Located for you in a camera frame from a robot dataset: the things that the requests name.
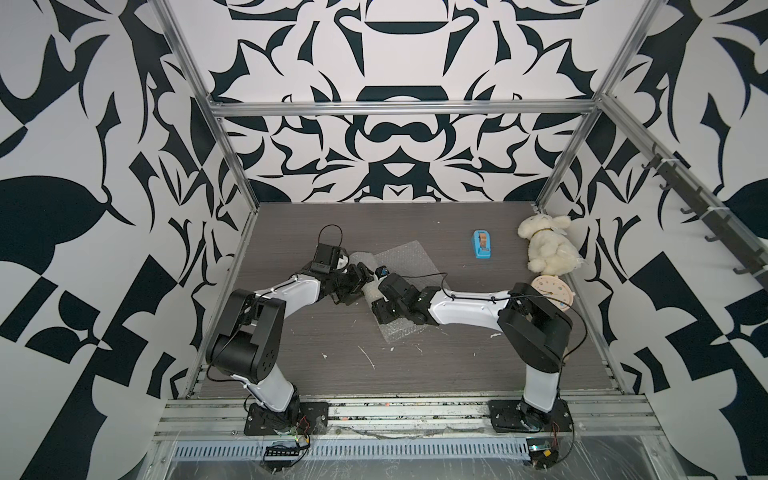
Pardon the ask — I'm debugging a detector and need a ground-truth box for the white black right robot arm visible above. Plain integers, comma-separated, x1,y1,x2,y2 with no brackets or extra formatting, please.
363,273,573,414

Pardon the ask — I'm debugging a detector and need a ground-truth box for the clear bubble wrap sheet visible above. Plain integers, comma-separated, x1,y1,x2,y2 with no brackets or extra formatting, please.
350,240,442,345

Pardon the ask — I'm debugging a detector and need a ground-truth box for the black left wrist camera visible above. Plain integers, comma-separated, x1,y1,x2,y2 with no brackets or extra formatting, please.
309,243,349,275

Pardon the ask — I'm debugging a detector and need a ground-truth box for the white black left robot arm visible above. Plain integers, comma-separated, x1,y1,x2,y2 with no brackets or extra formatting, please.
205,263,374,414

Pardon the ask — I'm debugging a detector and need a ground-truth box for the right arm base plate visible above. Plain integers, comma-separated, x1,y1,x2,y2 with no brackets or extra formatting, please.
487,397,573,434

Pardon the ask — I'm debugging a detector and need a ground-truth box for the pink round timer clock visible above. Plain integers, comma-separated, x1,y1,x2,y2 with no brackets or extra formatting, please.
531,275,576,311

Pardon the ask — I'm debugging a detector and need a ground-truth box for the blue tape dispenser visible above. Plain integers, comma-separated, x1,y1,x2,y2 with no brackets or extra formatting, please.
472,230,492,259

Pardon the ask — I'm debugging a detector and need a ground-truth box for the right black electronics board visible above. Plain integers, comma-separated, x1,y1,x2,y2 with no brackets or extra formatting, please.
526,438,560,470

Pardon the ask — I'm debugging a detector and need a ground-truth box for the aluminium frame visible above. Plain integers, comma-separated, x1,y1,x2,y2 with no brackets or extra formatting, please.
134,0,768,480

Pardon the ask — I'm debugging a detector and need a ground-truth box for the left black electronics board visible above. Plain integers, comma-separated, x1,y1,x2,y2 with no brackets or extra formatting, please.
260,442,311,474

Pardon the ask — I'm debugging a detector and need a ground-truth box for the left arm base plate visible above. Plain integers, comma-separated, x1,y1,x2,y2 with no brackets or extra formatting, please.
244,401,330,436

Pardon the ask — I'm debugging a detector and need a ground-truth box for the grey wall hook rail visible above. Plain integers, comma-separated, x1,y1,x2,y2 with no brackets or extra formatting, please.
643,143,767,290

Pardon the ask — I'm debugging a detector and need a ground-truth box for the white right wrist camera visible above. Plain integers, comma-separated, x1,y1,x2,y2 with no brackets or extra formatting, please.
374,265,390,282

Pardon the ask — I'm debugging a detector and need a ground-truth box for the black electronics board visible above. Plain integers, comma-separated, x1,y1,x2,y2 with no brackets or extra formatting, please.
526,438,560,470
260,442,311,474

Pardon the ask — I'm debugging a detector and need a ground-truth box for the white plush teddy bear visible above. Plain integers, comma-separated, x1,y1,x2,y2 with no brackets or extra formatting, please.
517,214,585,276

